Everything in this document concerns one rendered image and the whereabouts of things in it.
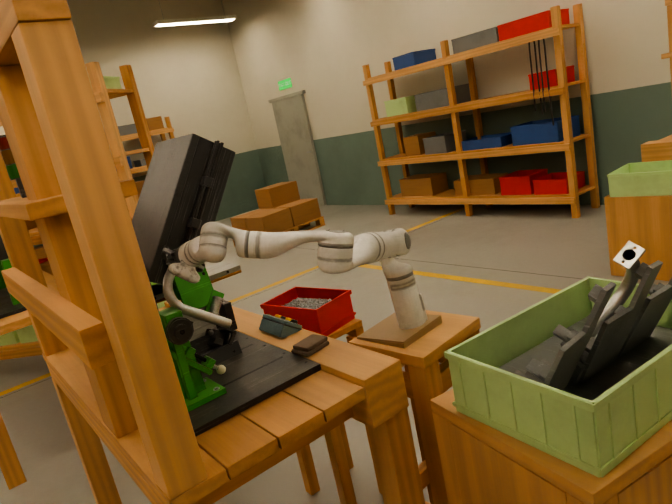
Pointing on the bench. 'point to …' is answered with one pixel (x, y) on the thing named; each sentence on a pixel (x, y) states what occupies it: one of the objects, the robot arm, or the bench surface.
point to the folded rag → (310, 345)
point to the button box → (278, 326)
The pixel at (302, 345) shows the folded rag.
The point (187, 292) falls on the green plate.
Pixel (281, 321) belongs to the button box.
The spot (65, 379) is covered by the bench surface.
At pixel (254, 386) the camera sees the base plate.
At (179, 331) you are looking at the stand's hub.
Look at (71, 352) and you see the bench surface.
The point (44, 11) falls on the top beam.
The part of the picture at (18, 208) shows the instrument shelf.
